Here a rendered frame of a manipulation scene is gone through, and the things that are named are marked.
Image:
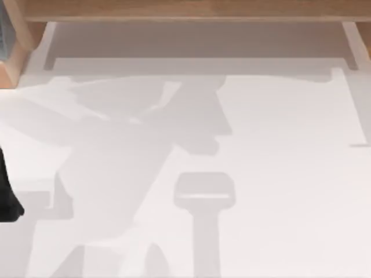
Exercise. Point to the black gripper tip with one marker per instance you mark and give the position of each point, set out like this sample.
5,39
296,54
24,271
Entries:
8,202

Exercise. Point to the pale wooden drawer front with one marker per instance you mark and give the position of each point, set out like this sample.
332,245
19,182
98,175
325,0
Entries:
14,49

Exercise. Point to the wooden cupboard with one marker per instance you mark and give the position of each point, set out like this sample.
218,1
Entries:
191,10

